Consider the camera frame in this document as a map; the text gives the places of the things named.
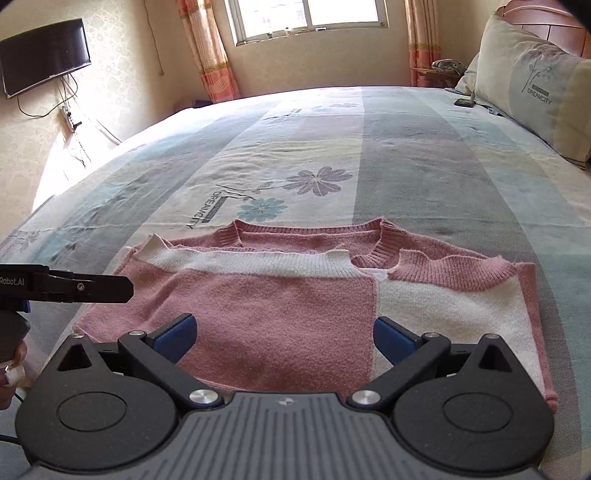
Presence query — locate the pink and white knit sweater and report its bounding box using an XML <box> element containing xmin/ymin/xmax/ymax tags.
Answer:
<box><xmin>74</xmin><ymin>219</ymin><xmax>558</xmax><ymax>407</ymax></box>

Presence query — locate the wooden headboard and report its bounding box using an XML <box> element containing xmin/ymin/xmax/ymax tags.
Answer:
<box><xmin>496</xmin><ymin>0</ymin><xmax>591</xmax><ymax>59</ymax></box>

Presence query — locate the left orange curtain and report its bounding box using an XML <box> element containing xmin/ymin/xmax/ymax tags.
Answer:
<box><xmin>175</xmin><ymin>0</ymin><xmax>242</xmax><ymax>103</ymax></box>

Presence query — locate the operator left hand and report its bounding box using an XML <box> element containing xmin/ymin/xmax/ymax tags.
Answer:
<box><xmin>0</xmin><ymin>341</ymin><xmax>27</xmax><ymax>410</ymax></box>

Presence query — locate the right orange curtain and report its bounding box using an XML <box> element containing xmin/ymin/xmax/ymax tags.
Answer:
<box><xmin>405</xmin><ymin>0</ymin><xmax>441</xmax><ymax>87</ymax></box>

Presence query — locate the patchwork pillow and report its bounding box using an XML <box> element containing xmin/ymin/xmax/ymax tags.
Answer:
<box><xmin>475</xmin><ymin>14</ymin><xmax>591</xmax><ymax>164</ymax></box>
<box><xmin>456</xmin><ymin>53</ymin><xmax>479</xmax><ymax>96</ymax></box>

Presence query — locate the patchwork pastel bed sheet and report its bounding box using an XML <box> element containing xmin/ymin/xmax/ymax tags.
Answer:
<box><xmin>1</xmin><ymin>87</ymin><xmax>590</xmax><ymax>479</ymax></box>

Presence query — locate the orange curtain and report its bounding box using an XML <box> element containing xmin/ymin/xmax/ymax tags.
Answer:
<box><xmin>175</xmin><ymin>0</ymin><xmax>242</xmax><ymax>103</ymax></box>
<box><xmin>405</xmin><ymin>0</ymin><xmax>441</xmax><ymax>87</ymax></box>

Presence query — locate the wooden nightstand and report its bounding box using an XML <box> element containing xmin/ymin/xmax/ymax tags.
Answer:
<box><xmin>412</xmin><ymin>68</ymin><xmax>462</xmax><ymax>88</ymax></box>

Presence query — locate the far patchwork pillow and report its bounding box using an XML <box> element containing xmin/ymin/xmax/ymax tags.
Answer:
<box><xmin>456</xmin><ymin>53</ymin><xmax>479</xmax><ymax>96</ymax></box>

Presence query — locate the wall mounted black television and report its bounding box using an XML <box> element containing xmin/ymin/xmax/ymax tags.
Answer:
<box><xmin>0</xmin><ymin>18</ymin><xmax>91</xmax><ymax>99</ymax></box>

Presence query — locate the white wall power strip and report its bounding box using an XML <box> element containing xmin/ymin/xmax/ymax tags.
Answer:
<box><xmin>60</xmin><ymin>105</ymin><xmax>83</xmax><ymax>134</ymax></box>

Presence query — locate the near patchwork pillow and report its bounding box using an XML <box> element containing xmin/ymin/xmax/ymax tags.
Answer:
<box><xmin>475</xmin><ymin>14</ymin><xmax>591</xmax><ymax>164</ymax></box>

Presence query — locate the black cable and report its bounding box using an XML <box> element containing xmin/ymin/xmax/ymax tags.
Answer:
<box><xmin>15</xmin><ymin>73</ymin><xmax>80</xmax><ymax>120</ymax></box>

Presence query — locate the small dark object on bed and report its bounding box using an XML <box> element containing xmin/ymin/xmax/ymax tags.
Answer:
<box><xmin>454</xmin><ymin>98</ymin><xmax>476</xmax><ymax>108</ymax></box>

